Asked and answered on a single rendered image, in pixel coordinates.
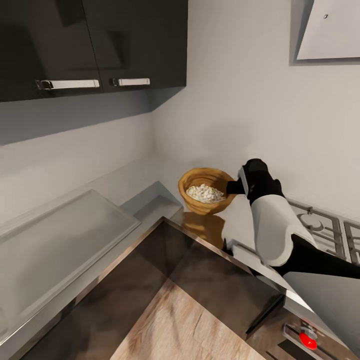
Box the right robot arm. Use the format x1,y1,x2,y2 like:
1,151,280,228
227,159,360,359

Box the popcorn bag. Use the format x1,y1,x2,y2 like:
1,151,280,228
178,167,237,216

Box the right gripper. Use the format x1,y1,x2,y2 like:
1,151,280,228
227,178,246,195

